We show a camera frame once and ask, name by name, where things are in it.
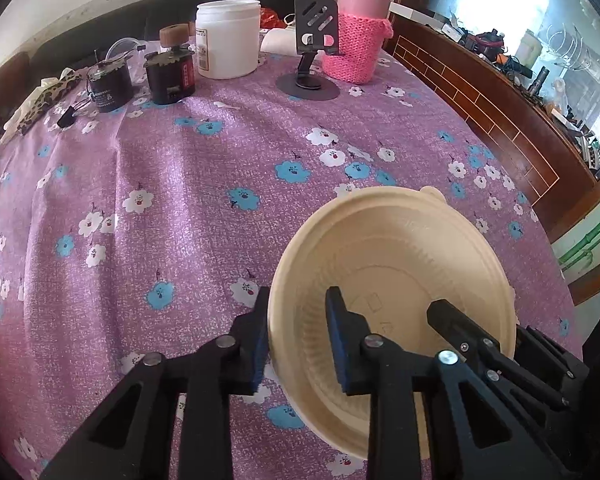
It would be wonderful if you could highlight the wooden brick pattern cabinet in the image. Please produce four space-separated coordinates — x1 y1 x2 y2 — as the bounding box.
385 14 600 242

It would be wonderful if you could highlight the small black adapter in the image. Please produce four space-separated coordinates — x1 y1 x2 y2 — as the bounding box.
57 106 76 129

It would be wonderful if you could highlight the black round canister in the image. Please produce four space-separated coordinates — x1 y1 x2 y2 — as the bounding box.
86 56 133 113

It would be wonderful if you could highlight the black phone stand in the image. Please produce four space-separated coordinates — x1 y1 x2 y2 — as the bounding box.
276 0 340 102

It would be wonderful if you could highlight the black sofa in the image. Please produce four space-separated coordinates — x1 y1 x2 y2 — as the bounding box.
0 0 294 134

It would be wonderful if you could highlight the black canister with cork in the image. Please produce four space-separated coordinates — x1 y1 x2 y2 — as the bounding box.
144 23 195 105

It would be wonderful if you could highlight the purple floral tablecloth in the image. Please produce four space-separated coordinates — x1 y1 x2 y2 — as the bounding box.
0 55 581 479

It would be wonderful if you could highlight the white plastic jar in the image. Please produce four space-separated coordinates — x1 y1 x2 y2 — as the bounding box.
195 0 261 80

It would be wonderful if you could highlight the leopard print pouch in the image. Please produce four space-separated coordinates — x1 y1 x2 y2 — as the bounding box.
16 72 83 134

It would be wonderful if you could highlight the pink thermos knitted sleeve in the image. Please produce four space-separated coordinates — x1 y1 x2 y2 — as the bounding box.
322 0 393 84

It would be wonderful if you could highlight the red plastic bag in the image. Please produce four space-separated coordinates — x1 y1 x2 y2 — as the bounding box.
260 6 287 30

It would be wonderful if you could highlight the large cream plastic bowl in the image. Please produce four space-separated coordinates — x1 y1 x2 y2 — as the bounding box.
268 186 517 460

